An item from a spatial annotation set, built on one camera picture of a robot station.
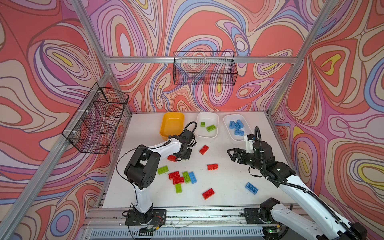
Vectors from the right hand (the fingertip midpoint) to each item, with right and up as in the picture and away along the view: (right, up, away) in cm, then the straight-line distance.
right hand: (234, 155), depth 77 cm
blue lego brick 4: (+11, +16, +31) cm, 36 cm away
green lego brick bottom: (-30, -19, +5) cm, 36 cm away
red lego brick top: (-15, 0, +19) cm, 24 cm away
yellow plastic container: (-37, +17, +31) cm, 52 cm away
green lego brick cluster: (-25, -14, +8) cm, 30 cm away
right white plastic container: (+16, +14, +27) cm, 35 cm away
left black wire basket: (-67, +18, -9) cm, 70 cm away
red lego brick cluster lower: (-30, -15, +7) cm, 35 cm away
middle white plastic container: (-10, +16, +34) cm, 39 cm away
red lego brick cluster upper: (-33, -13, +9) cm, 37 cm away
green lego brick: (-40, -11, +11) cm, 43 cm away
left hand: (-26, -3, +18) cm, 32 cm away
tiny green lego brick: (-15, +17, +33) cm, 40 cm away
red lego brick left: (-35, -4, +14) cm, 38 cm away
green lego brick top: (-8, +14, +31) cm, 35 cm away
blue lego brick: (+6, +16, +30) cm, 35 cm away
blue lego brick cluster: (-22, -15, +7) cm, 27 cm away
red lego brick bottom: (-14, -22, +3) cm, 26 cm away
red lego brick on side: (-10, -9, +12) cm, 18 cm away
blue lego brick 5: (+11, -19, +4) cm, 22 cm away
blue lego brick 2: (+11, +11, +27) cm, 31 cm away
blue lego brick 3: (+14, +18, +33) cm, 40 cm away
